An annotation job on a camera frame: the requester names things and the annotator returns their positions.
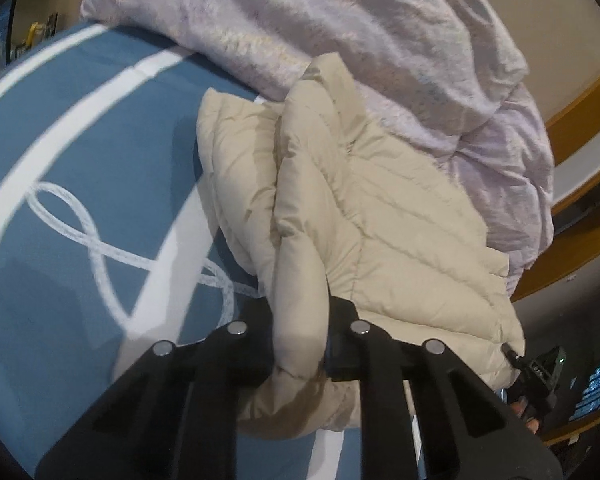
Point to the wooden door frame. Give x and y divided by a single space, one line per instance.
585 102

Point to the pink floral duvet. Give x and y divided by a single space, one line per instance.
330 35

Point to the wooden television cabinet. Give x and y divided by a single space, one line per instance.
580 430

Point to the person's right hand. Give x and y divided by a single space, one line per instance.
530 425

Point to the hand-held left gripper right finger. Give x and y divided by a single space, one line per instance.
342 355

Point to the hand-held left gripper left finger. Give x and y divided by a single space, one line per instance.
252 340

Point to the bed with blue striped sheet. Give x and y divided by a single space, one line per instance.
80 135

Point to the flat screen television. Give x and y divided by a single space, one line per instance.
592 390

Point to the beige puffer jacket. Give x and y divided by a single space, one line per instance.
380 240

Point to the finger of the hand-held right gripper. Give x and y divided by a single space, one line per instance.
511 353

